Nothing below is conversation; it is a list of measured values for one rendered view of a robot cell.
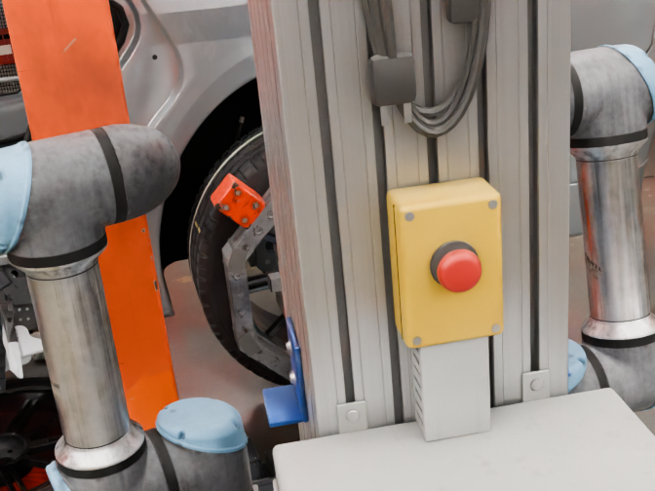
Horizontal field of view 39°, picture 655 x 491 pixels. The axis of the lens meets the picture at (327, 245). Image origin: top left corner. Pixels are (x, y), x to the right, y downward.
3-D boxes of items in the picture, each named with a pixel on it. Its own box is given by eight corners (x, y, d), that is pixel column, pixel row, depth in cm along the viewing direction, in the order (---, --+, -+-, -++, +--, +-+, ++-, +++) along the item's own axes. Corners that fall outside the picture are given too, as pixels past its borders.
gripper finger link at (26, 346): (55, 360, 140) (42, 319, 146) (14, 364, 137) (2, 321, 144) (52, 375, 142) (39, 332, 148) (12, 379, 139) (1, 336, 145)
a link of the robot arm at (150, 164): (201, 105, 110) (105, 126, 154) (110, 124, 105) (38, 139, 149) (222, 201, 112) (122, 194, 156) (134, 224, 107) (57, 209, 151)
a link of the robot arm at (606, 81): (562, 410, 145) (525, 56, 134) (645, 387, 149) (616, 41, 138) (606, 436, 133) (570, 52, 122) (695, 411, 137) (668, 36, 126)
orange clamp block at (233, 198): (260, 194, 205) (228, 171, 202) (267, 206, 198) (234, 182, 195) (241, 219, 206) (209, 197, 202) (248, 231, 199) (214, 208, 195)
